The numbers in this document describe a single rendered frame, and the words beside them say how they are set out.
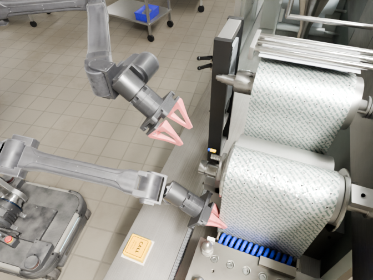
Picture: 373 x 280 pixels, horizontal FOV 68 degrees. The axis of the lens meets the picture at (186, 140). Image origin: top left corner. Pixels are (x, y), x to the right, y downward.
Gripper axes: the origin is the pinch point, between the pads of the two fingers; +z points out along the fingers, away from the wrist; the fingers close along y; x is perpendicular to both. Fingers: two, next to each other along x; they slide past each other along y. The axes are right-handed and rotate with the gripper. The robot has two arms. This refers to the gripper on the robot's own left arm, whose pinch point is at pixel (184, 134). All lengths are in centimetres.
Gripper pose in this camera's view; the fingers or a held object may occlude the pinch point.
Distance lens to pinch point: 66.9
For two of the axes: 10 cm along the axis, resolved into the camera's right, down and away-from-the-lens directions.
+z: 7.2, 6.3, 2.7
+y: -3.8, 7.0, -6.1
